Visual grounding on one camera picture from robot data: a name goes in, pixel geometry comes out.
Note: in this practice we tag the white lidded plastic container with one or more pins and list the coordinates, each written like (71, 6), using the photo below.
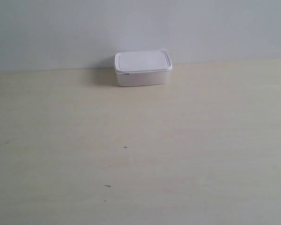
(142, 68)

